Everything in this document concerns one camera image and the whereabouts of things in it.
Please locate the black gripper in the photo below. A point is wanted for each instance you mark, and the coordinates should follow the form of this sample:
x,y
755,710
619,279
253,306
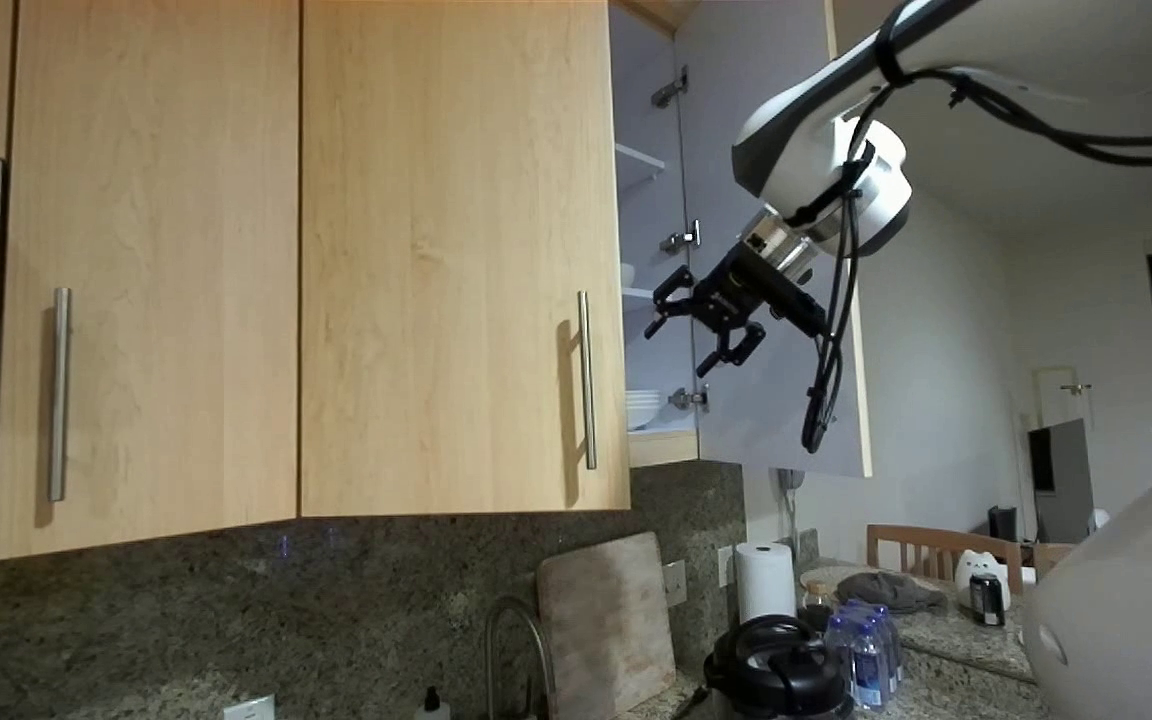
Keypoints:
x,y
730,299

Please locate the silver bar door handle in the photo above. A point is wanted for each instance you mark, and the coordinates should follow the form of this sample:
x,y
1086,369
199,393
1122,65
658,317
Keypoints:
x,y
587,349

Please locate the light wood cabinet door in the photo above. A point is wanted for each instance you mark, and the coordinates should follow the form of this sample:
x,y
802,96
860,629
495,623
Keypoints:
x,y
459,192
152,173

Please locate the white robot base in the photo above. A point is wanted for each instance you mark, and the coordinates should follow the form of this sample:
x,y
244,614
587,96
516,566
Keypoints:
x,y
1089,626

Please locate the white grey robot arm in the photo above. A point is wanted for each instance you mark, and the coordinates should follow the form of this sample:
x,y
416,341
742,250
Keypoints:
x,y
1021,109

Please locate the open white cabinet door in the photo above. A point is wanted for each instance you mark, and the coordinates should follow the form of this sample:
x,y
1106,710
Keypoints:
x,y
739,52

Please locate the white bowls stack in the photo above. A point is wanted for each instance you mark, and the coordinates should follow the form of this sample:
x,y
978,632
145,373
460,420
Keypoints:
x,y
643,405

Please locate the white paper towel roll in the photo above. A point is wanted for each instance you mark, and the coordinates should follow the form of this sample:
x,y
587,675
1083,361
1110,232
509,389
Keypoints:
x,y
765,581

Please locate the wooden chair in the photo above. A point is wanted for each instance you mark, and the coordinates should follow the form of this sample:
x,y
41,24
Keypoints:
x,y
942,553

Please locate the chrome kitchen faucet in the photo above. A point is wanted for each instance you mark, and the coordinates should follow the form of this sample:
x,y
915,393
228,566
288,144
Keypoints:
x,y
514,663

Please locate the wooden cutting board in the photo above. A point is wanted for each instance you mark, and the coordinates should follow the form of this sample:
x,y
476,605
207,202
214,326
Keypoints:
x,y
607,626

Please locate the clear plastic water bottles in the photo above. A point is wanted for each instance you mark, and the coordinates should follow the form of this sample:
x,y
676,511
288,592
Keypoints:
x,y
867,639

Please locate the black round appliance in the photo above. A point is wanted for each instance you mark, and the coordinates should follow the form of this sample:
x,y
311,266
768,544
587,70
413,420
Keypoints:
x,y
777,671

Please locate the silver left door handle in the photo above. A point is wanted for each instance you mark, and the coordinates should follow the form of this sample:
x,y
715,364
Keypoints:
x,y
61,379

